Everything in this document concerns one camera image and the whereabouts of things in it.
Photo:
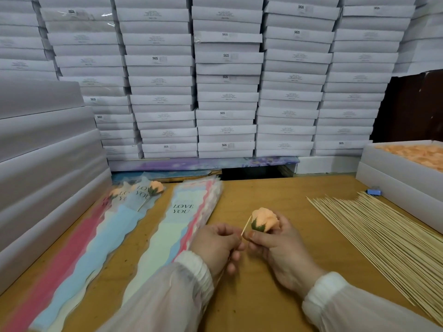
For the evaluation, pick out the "pile of wrapped rose sleeves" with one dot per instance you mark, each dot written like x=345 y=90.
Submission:
x=76 y=259

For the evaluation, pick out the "open white box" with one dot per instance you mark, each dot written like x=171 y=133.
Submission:
x=384 y=162

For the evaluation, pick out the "stack of empty pastel sleeves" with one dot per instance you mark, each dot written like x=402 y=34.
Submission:
x=180 y=224

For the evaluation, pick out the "person's right thumb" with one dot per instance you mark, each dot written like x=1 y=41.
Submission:
x=259 y=237

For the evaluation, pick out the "person's left hand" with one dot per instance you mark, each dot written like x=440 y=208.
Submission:
x=211 y=243

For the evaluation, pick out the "person's right forearm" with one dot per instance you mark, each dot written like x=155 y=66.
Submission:
x=353 y=307

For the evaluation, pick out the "person's left thumb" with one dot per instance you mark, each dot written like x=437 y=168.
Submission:
x=233 y=238

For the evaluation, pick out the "orange soap rose head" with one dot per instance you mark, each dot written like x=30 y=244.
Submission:
x=266 y=219

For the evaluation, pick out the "closed white box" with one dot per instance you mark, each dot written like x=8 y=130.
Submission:
x=391 y=193

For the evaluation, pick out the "heap of orange rose heads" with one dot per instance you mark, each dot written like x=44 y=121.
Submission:
x=415 y=155

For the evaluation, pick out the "pile of bamboo skewers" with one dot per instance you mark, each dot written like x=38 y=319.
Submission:
x=380 y=235

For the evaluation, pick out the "single bamboo skewer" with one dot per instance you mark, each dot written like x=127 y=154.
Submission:
x=246 y=224

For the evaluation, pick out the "dark brown board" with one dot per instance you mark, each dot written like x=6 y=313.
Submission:
x=408 y=107

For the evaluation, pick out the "wrapped orange rose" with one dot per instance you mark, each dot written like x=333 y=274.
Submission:
x=155 y=187
x=115 y=193

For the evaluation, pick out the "small blue clip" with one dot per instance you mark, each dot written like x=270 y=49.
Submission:
x=373 y=191

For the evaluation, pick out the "person's right hand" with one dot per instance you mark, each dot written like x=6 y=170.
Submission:
x=287 y=255

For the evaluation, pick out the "stack of large white boxes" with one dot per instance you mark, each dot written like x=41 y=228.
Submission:
x=45 y=162

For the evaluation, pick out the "wall of white flat boxes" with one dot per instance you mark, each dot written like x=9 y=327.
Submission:
x=228 y=76

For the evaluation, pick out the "person's left forearm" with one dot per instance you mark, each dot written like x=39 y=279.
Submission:
x=169 y=297

